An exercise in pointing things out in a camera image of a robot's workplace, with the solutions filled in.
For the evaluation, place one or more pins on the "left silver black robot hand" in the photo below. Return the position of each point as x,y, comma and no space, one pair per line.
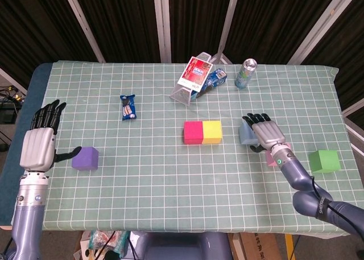
37,149

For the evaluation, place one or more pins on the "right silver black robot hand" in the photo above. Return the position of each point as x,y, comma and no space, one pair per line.
268,133

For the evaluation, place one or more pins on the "light blue foam cube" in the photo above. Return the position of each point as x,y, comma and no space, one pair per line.
246,136

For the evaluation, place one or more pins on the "pink foam cube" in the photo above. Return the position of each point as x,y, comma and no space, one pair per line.
270,159

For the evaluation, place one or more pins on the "red foam cube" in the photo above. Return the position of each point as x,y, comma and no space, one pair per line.
193,133

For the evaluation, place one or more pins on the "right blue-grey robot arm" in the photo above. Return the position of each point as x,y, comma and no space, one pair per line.
295,174

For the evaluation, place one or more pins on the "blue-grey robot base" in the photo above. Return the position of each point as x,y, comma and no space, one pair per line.
182,245

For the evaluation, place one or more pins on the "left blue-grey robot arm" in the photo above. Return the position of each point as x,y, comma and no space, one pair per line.
25,214

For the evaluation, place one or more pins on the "black equipment box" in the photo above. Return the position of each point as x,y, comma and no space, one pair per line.
7,115

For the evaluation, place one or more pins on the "purple foam cube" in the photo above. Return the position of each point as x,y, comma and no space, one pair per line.
85,159

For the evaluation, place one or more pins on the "yellow foam cube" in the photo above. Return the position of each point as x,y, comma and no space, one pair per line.
211,132

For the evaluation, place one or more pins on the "light green drink can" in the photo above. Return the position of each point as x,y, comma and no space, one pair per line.
244,75

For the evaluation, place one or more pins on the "green foam cube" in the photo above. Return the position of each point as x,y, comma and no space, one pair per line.
325,161

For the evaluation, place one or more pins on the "blue cookie box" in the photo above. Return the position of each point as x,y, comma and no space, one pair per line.
217,78

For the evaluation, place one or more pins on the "red and white snack pack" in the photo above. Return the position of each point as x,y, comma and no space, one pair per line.
194,73

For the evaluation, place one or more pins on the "small blue cookie packet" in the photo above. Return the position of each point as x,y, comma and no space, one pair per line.
128,109

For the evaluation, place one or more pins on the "colourful snack bag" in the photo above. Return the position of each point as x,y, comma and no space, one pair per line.
98,240

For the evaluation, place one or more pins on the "brown cardboard box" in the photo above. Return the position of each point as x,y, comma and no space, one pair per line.
261,247

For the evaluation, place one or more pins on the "green checked tablecloth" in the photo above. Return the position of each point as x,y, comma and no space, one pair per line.
170,191

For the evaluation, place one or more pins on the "yellow metal strip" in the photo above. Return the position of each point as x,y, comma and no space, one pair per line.
289,247

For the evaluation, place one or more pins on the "white metal frame bar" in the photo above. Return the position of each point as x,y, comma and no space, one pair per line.
355,133
12,80

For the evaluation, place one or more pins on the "white metal frame post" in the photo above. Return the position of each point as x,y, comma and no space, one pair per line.
162,24
229,18
321,24
82,24

